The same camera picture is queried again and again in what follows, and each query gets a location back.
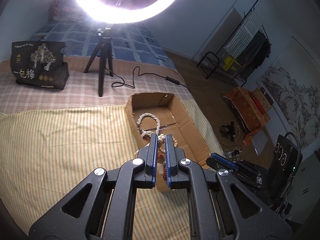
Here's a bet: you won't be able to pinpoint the yellow striped bed sheet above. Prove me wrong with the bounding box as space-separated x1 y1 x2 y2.
1 100 223 239

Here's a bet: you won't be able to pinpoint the floral folded pillows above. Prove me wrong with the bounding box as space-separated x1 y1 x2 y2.
48 0 84 21

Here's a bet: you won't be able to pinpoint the black tripod stand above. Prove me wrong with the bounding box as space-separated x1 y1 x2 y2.
84 27 113 97

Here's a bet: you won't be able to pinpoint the yellow box on rack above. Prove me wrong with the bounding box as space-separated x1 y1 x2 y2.
222 56 241 72

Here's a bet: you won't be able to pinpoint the thick white pearl necklace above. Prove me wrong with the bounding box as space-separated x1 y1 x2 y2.
137 112 161 139

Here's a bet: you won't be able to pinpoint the white ring light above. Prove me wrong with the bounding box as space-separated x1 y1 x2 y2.
73 0 186 25

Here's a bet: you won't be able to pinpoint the brown cardboard box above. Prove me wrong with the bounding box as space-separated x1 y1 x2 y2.
126 93 210 202

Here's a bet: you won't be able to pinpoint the black light power cable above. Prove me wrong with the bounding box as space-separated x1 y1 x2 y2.
105 65 190 93

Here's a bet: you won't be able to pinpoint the orange cloth covered box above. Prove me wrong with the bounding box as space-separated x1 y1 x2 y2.
222 87 273 146

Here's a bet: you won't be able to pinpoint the landscape ink painting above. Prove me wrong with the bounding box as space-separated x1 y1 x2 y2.
257 36 319 158

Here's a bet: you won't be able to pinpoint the blue patterned quilt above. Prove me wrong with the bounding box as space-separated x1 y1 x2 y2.
30 21 175 69

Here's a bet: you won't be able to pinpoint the black clothes rack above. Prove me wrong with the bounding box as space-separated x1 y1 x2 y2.
196 1 272 87

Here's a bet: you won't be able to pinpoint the black floor gadget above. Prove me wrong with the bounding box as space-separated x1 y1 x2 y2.
220 121 236 141

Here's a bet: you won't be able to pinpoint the pink checked blanket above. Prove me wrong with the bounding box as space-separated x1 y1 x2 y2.
1 57 192 114

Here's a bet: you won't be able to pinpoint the black gift bag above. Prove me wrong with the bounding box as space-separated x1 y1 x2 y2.
10 41 69 90

